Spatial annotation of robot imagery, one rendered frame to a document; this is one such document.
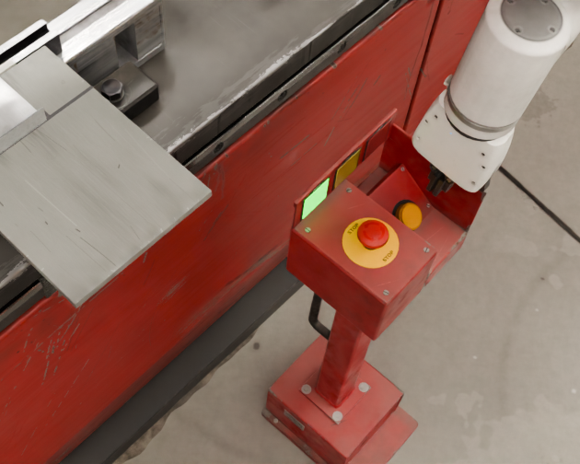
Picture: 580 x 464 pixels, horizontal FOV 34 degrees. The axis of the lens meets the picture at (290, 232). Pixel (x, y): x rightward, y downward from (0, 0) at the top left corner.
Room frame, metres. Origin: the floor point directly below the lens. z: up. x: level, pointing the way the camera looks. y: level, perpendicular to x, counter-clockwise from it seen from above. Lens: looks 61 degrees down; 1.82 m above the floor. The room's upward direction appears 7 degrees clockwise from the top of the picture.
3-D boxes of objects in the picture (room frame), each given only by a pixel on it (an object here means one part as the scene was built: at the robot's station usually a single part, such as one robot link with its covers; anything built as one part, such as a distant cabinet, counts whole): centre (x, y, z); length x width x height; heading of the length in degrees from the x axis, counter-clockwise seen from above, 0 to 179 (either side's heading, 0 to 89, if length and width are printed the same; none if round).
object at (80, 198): (0.51, 0.24, 1.00); 0.26 x 0.18 x 0.01; 53
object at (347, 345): (0.63, -0.12, 0.39); 0.05 x 0.05 x 0.54; 55
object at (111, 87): (0.67, 0.23, 0.91); 0.03 x 0.03 x 0.02
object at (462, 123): (0.65, -0.19, 1.01); 0.09 x 0.08 x 0.03; 54
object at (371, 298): (0.63, -0.12, 0.75); 0.20 x 0.16 x 0.18; 145
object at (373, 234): (0.58, -0.10, 0.79); 0.04 x 0.04 x 0.04
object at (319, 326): (0.66, -0.08, 0.40); 0.06 x 0.02 x 0.18; 55
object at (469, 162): (0.65, -0.19, 0.95); 0.10 x 0.07 x 0.11; 54
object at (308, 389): (0.63, -0.12, 0.13); 0.10 x 0.10 x 0.01; 55
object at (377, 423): (0.61, -0.15, 0.06); 0.25 x 0.20 x 0.12; 55
